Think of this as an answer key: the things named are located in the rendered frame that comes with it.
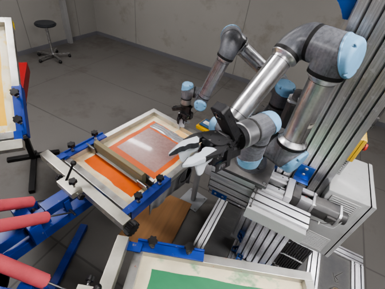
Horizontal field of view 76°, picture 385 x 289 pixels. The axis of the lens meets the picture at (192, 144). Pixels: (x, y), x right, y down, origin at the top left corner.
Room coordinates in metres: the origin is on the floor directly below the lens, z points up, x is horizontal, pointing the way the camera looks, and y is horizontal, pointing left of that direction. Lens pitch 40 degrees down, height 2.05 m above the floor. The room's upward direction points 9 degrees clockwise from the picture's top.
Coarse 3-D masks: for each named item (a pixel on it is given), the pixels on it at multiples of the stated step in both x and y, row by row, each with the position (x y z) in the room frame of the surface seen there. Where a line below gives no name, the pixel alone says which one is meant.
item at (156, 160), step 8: (160, 144) 1.27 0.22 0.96; (168, 144) 1.28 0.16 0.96; (152, 152) 1.18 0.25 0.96; (160, 152) 1.19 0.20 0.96; (168, 152) 1.21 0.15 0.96; (136, 160) 1.09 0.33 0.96; (144, 160) 1.10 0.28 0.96; (152, 160) 1.11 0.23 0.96; (160, 160) 1.12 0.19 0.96; (168, 160) 1.13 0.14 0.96; (176, 160) 1.14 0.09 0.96; (144, 168) 1.03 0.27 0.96; (152, 168) 1.04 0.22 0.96; (160, 168) 1.05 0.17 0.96; (112, 176) 0.93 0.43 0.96; (120, 176) 0.94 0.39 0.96; (152, 176) 0.98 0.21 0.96; (120, 184) 0.88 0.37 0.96; (128, 184) 0.89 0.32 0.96; (136, 184) 0.90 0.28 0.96; (128, 192) 0.83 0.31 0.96
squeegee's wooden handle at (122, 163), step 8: (96, 144) 1.07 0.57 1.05; (104, 152) 1.03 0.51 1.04; (112, 152) 1.02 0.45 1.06; (112, 160) 1.00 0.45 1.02; (120, 160) 0.96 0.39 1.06; (120, 168) 0.96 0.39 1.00; (128, 168) 0.93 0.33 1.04; (136, 168) 0.92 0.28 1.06; (136, 176) 0.90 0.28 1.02; (144, 176) 0.89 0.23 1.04
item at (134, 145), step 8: (144, 128) 1.42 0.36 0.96; (152, 128) 1.43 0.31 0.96; (128, 136) 1.30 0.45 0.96; (136, 136) 1.31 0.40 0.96; (144, 136) 1.33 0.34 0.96; (152, 136) 1.34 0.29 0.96; (160, 136) 1.36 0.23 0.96; (120, 144) 1.21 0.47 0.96; (128, 144) 1.22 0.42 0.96; (136, 144) 1.23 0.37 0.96; (144, 144) 1.24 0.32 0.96; (152, 144) 1.26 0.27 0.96; (120, 152) 1.14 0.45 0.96; (128, 152) 1.15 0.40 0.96; (136, 152) 1.16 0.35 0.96; (144, 152) 1.17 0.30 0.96; (88, 160) 1.02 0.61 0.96; (96, 160) 1.03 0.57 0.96; (128, 160) 1.08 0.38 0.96; (96, 168) 0.97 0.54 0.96; (104, 168) 0.98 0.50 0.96; (112, 168) 0.99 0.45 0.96; (104, 176) 0.92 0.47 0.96
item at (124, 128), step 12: (132, 120) 1.45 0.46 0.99; (144, 120) 1.52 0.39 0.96; (168, 120) 1.52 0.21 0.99; (108, 132) 1.27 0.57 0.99; (120, 132) 1.32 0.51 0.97; (192, 132) 1.41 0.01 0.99; (72, 156) 1.01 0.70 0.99; (180, 168) 1.04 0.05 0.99; (96, 180) 0.85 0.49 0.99; (108, 192) 0.79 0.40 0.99; (120, 204) 0.73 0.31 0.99
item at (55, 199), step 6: (60, 192) 0.71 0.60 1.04; (48, 198) 0.66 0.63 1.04; (54, 198) 0.67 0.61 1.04; (60, 198) 0.67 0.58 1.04; (66, 198) 0.68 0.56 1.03; (42, 204) 0.63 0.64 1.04; (48, 204) 0.63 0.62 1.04; (54, 204) 0.64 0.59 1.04; (60, 204) 0.65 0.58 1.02; (48, 210) 0.61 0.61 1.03; (54, 210) 0.63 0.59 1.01
